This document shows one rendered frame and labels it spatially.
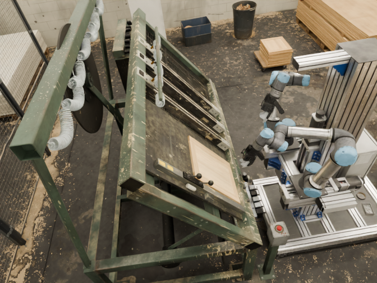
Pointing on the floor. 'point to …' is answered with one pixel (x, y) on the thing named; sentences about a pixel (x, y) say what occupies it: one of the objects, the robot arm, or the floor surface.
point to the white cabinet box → (156, 12)
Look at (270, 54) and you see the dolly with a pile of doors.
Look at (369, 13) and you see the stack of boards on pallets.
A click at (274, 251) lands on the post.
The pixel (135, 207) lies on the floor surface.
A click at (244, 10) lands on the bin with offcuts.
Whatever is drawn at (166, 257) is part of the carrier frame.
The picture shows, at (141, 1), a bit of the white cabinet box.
